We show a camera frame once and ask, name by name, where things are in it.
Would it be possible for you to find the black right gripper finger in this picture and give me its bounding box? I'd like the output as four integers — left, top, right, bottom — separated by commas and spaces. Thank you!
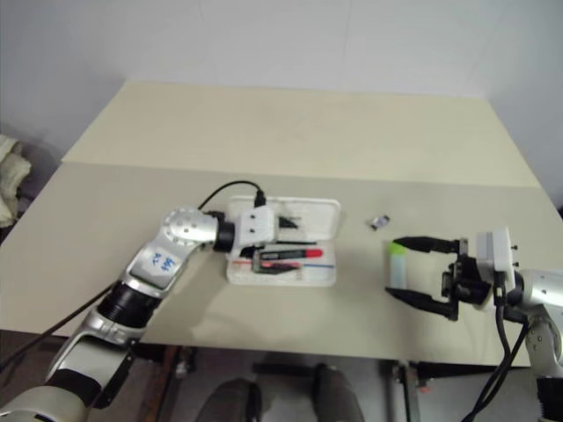
391, 236, 461, 257
384, 286, 462, 323

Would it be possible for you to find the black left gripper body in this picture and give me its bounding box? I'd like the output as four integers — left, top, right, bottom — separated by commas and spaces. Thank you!
238, 244, 267, 265

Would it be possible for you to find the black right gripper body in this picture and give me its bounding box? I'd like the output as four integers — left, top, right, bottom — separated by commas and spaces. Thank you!
441, 238, 494, 309

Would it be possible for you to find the red capped black marker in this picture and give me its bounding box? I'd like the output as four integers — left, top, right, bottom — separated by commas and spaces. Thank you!
258, 248, 325, 262

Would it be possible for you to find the green capped white marker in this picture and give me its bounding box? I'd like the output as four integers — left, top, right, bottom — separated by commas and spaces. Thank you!
386, 240, 409, 290

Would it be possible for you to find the white plastic pencil case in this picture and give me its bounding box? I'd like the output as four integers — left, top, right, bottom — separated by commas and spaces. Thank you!
225, 194, 342, 289

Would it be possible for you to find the dark rounded shape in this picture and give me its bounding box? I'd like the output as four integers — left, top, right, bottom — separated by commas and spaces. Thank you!
196, 376, 263, 422
312, 363, 365, 422

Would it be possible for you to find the cream crumpled cloth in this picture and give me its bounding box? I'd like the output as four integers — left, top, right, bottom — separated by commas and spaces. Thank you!
0, 133, 33, 229

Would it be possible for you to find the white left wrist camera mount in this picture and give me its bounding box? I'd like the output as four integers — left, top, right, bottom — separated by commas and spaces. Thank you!
236, 208, 277, 248

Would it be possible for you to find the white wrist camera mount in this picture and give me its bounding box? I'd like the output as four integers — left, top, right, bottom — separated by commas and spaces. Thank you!
236, 208, 277, 248
476, 226, 519, 312

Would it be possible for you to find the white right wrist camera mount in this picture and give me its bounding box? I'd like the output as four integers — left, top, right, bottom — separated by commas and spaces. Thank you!
476, 226, 519, 312

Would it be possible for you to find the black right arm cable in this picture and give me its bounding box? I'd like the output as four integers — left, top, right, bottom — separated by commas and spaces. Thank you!
460, 268, 530, 422

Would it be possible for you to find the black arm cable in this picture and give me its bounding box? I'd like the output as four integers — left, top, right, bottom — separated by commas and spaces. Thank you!
460, 268, 530, 422
0, 180, 268, 373

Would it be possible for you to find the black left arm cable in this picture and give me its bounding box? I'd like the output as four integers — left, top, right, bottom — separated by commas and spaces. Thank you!
0, 180, 268, 373

